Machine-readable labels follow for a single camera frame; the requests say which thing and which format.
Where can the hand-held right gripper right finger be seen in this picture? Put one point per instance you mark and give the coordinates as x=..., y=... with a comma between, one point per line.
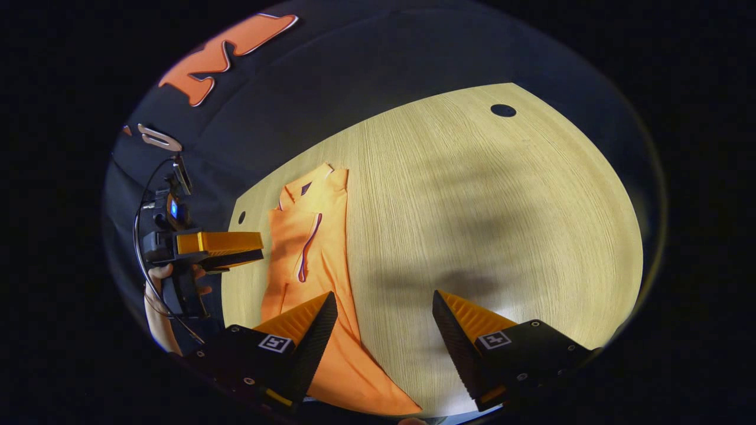
x=458, y=348

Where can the orange T-shirt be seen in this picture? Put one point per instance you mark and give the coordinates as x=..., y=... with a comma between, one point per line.
x=322, y=260

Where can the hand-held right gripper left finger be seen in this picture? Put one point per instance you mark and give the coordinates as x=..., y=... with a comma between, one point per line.
x=316, y=342

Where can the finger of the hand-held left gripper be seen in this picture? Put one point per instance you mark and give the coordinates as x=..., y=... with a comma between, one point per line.
x=230, y=243

